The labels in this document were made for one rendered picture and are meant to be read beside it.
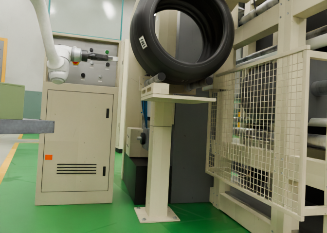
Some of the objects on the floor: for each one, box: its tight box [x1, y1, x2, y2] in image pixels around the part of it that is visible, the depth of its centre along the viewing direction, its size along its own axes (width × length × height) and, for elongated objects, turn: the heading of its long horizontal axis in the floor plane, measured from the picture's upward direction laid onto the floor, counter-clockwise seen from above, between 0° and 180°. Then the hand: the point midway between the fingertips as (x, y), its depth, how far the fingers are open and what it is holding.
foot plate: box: [134, 206, 180, 223], centre depth 182 cm, size 27×27×2 cm
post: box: [145, 10, 178, 217], centre depth 186 cm, size 13×13×250 cm
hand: (113, 59), depth 176 cm, fingers closed
